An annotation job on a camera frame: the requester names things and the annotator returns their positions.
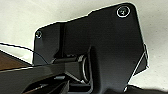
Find thin dark robot cable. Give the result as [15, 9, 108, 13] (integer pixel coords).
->
[0, 41, 51, 64]

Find dark robot base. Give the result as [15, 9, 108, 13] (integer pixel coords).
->
[33, 2, 150, 94]

